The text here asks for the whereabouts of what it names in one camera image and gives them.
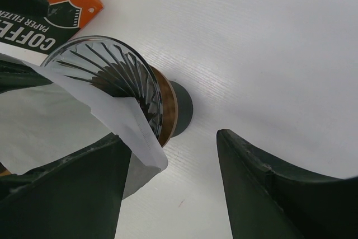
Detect wooden dripper ring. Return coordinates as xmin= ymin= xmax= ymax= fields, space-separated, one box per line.
xmin=148 ymin=65 xmax=179 ymax=147

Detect white paper coffee filter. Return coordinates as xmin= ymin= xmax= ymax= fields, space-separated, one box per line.
xmin=0 ymin=59 xmax=169 ymax=200

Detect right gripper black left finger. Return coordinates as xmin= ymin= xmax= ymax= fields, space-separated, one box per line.
xmin=1 ymin=134 xmax=131 ymax=238

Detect grey swirled glass dripper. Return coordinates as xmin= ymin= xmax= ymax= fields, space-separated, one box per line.
xmin=41 ymin=35 xmax=163 ymax=137

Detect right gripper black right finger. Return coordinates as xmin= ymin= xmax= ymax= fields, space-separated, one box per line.
xmin=216 ymin=129 xmax=357 ymax=238

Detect orange coffee filter box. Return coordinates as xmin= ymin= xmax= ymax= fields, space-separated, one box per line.
xmin=1 ymin=0 xmax=103 ymax=54

